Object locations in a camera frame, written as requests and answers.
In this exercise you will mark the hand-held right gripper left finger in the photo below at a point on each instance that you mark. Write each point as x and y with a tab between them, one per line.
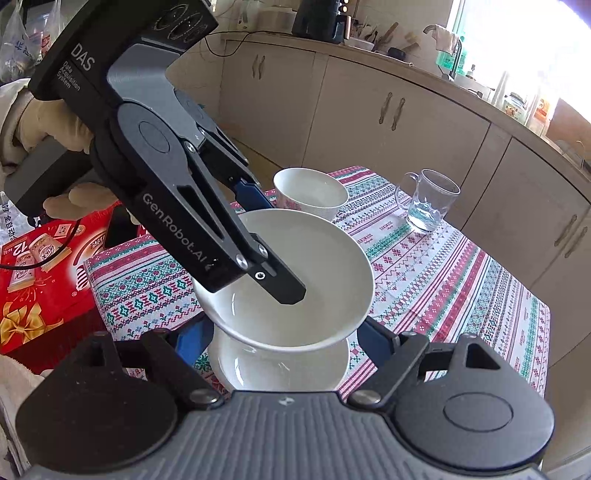
196	339

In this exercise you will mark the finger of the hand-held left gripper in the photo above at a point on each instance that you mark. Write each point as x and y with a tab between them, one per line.
281	286
254	196

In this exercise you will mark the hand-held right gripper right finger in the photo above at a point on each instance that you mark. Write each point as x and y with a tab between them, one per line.
374	341

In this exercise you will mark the person's left hand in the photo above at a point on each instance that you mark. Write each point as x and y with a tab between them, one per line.
51	120

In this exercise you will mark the white pink-flower bowl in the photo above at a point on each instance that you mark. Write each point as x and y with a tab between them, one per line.
318	194

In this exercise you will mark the patterned red green tablecloth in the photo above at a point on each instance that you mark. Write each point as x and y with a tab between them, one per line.
438	286

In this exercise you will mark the clear plastic bag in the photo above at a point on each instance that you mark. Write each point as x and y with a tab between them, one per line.
27	37

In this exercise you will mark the clear glass mug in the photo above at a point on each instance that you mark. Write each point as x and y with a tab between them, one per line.
429	207

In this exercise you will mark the red gift box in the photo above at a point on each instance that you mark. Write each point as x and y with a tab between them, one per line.
46	295

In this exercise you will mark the black kitchen appliance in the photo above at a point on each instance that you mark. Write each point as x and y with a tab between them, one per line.
318	21

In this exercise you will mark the cream fluffy cloth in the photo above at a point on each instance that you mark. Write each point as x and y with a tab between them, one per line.
18	406

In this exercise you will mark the cream kitchen cabinets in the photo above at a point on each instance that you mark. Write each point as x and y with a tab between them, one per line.
438	129

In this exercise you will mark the crinkled white printed bag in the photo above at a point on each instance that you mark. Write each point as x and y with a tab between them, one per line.
8	217

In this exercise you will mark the green bottle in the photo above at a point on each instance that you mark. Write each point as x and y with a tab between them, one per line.
444	62

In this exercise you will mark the metal faucet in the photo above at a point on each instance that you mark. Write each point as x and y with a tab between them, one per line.
455	60

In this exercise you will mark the orange packet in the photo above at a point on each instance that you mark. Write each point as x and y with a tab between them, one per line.
545	113

